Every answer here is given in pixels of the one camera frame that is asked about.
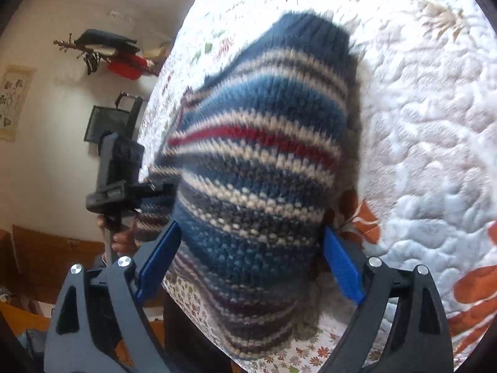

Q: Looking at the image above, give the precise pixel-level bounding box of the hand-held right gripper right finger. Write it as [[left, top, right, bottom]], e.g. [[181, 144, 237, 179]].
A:
[[316, 225, 455, 373]]

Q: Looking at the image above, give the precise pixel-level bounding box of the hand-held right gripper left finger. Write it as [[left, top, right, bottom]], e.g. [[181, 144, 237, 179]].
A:
[[43, 221, 182, 373]]

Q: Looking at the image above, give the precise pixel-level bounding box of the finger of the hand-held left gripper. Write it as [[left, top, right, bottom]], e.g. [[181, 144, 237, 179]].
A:
[[151, 178, 181, 202]]

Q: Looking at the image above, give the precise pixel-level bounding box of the striped knit sweater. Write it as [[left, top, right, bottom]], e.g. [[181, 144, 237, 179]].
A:
[[134, 10, 352, 362]]

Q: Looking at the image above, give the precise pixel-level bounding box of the person's left hand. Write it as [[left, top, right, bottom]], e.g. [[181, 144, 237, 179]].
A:
[[112, 219, 138, 256]]

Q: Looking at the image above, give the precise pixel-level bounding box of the black chair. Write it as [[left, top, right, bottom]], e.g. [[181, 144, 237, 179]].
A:
[[83, 91, 144, 144]]

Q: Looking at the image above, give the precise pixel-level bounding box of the red hanging garment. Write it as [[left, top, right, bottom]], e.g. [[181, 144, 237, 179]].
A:
[[107, 54, 154, 81]]

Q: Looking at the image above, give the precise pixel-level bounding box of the wooden cabinet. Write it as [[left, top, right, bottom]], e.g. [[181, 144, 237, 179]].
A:
[[0, 223, 107, 307]]

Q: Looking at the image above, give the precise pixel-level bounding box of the black hanging garment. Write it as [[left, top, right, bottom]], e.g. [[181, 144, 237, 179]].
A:
[[75, 29, 139, 54]]

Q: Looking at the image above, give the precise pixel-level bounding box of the wooden coat rack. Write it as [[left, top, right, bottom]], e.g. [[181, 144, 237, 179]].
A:
[[53, 33, 167, 76]]

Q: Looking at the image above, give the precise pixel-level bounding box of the floral quilted bedspread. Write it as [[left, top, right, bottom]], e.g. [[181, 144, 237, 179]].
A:
[[138, 0, 497, 373]]

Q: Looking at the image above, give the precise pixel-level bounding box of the wall poster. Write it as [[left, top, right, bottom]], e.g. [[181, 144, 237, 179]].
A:
[[0, 65, 37, 142]]

